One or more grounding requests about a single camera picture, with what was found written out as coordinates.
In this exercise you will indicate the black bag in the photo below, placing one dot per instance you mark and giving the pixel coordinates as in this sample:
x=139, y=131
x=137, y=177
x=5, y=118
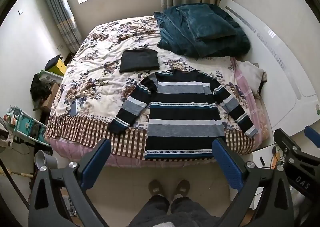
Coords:
x=40, y=89

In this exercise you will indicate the blue phone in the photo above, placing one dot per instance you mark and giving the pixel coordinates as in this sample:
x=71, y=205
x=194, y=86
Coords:
x=74, y=109

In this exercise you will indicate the teal storage rack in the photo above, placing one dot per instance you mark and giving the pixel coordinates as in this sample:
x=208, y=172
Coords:
x=27, y=127

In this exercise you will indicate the beige cloth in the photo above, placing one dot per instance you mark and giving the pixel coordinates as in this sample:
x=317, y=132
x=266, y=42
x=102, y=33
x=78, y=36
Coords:
x=251, y=76

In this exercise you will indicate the teal plush blanket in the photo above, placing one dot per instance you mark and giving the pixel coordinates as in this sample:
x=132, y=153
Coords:
x=220, y=45

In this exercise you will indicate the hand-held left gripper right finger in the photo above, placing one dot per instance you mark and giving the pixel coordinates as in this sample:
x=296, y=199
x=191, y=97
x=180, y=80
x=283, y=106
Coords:
x=225, y=164

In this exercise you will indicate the brown right slipper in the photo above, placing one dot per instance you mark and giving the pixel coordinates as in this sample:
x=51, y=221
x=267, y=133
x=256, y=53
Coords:
x=182, y=188

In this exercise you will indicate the dark cap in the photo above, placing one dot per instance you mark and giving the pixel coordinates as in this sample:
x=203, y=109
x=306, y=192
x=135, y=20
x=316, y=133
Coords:
x=53, y=61

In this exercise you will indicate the dark folded garment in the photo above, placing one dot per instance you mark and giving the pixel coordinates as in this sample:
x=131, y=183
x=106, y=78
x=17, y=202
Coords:
x=138, y=60

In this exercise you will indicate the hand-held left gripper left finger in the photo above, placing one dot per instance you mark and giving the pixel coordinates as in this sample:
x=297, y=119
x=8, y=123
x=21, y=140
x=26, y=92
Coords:
x=96, y=159

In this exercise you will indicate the person's right leg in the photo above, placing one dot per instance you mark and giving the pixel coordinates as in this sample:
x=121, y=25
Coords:
x=190, y=213

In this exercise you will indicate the cardboard box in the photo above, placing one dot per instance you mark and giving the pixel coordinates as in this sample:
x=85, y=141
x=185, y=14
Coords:
x=50, y=99

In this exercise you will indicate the yellow box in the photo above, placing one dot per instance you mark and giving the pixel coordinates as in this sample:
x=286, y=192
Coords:
x=60, y=68

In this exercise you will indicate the grey pipe piece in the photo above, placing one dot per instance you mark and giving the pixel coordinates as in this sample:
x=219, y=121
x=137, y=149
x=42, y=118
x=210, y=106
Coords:
x=46, y=159

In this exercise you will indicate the brown slipper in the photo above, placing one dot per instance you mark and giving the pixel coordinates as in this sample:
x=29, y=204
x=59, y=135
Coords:
x=155, y=187
x=182, y=188

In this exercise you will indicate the white plastic item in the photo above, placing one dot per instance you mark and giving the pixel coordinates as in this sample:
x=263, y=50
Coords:
x=51, y=76

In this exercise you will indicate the striped knit sweater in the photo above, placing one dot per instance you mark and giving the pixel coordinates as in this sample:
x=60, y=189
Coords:
x=180, y=117

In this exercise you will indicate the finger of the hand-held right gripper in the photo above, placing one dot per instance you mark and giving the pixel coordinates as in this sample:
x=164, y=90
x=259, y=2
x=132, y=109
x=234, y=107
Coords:
x=313, y=135
x=287, y=145

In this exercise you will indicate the person's left leg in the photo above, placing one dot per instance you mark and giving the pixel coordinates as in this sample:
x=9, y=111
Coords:
x=152, y=212

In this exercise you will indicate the person's leg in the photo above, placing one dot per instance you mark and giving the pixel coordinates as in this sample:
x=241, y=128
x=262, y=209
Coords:
x=152, y=212
x=190, y=213

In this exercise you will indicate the brown left slipper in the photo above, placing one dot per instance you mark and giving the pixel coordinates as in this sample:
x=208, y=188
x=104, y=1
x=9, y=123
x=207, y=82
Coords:
x=155, y=187

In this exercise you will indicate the wooden stick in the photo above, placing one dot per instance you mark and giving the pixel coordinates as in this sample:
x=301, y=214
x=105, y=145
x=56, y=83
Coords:
x=22, y=174

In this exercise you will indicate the floral bed blanket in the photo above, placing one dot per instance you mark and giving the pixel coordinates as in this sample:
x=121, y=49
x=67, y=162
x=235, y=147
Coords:
x=105, y=66

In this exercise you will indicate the teal plush pillow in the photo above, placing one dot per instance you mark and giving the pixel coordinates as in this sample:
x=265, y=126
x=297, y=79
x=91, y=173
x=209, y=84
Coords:
x=207, y=23

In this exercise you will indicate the white bed headboard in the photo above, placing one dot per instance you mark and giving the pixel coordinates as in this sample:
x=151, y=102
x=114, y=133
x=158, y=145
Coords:
x=275, y=49

